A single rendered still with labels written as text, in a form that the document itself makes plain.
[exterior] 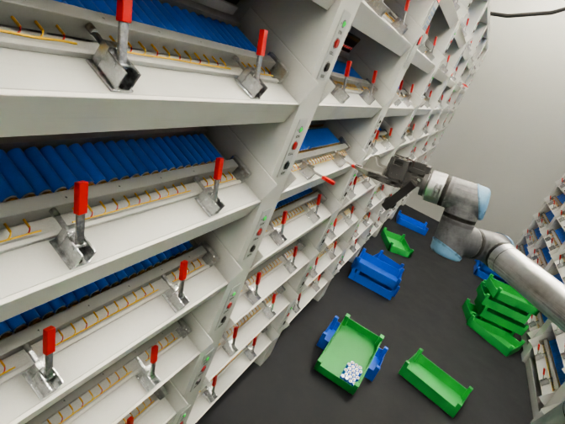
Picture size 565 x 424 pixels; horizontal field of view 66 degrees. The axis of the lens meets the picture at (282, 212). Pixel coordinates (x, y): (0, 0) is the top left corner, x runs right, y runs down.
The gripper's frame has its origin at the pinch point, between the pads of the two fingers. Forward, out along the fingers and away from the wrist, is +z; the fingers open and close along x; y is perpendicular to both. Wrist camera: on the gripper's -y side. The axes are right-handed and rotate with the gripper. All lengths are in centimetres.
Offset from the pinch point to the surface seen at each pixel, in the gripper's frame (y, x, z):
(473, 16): 72, -156, -3
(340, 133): 6.5, -15.6, 12.9
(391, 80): 26.9, -15.9, 2.0
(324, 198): -16.5, -13.8, 11.2
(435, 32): 51, -86, 4
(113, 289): -15, 81, 14
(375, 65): 30.1, -15.9, 8.4
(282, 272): -40.0, 5.0, 13.0
